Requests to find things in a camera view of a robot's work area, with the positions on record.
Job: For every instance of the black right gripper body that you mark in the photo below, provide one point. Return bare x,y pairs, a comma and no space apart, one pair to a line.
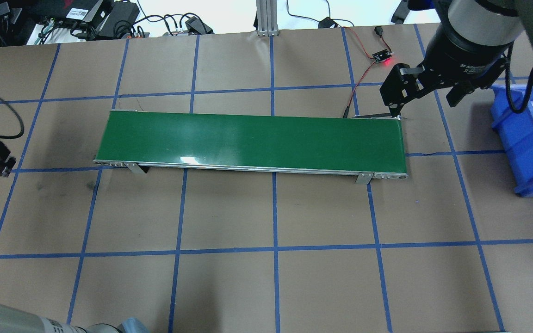
467,58

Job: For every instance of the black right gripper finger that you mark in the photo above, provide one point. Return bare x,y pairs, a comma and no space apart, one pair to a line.
458,91
395,109

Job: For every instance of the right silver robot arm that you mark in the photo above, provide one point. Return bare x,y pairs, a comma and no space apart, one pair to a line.
470,50

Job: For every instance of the green conveyor belt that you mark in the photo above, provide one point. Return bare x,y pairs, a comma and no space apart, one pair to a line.
365,148

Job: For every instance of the small red-lit sensor board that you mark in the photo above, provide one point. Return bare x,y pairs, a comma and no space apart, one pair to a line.
382,57

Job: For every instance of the blue plastic bin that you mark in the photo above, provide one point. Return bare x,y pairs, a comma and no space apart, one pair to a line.
530,138

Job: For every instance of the black power adapter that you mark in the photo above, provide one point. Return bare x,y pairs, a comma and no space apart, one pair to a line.
327,22

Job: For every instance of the aluminium frame post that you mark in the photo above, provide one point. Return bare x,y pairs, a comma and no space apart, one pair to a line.
266,18

